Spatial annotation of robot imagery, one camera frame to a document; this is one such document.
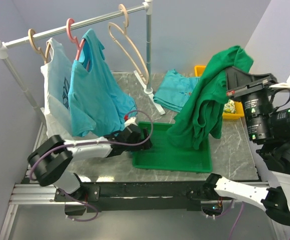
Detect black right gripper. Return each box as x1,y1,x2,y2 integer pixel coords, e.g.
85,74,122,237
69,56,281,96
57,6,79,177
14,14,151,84
222,62,275,139

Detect green plastic tray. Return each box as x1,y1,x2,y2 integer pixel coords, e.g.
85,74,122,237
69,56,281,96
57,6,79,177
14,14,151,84
132,122,213,173

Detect green t shirt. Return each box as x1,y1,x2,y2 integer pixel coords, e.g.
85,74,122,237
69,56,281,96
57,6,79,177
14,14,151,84
167,45,253,150

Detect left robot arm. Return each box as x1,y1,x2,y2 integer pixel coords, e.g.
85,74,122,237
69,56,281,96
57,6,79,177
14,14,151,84
28,124,152,201

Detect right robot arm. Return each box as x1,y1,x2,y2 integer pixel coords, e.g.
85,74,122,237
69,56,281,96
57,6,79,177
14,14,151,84
203,67,290,226

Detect folded teal shirt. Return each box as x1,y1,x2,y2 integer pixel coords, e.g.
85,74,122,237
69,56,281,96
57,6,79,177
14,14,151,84
153,69,200,113

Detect light blue t shirt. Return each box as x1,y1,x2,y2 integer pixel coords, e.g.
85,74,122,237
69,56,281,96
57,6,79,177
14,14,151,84
68,29,136,137

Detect white t shirt blue print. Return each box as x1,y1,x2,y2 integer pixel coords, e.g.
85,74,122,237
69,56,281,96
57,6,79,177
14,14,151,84
41,38,73,140

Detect pink plastic hanger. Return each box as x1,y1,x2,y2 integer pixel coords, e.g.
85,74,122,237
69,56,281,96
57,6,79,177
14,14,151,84
66,18,86,63

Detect lemon print folded cloth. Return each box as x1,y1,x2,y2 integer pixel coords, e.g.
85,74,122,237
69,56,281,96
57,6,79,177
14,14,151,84
223,100,243,114

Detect yellow plastic bin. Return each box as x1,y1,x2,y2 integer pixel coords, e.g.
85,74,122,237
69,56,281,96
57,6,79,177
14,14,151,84
194,65,244,120

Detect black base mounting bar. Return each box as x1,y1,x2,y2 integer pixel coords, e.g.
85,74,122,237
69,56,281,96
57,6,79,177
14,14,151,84
54,181,233,217

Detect white metal clothes rack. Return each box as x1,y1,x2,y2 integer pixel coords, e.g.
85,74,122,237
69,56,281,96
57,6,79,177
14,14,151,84
0,0,153,126

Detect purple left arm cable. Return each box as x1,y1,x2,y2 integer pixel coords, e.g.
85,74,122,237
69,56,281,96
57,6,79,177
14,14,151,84
29,109,154,181

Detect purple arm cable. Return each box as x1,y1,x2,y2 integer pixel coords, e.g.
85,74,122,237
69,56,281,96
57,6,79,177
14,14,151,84
214,198,290,240
29,109,154,181

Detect aluminium frame rail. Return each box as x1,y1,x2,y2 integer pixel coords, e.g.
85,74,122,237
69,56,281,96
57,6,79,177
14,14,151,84
0,169,285,240

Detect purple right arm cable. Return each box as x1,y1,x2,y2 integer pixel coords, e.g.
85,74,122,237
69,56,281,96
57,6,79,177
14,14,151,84
214,198,290,240

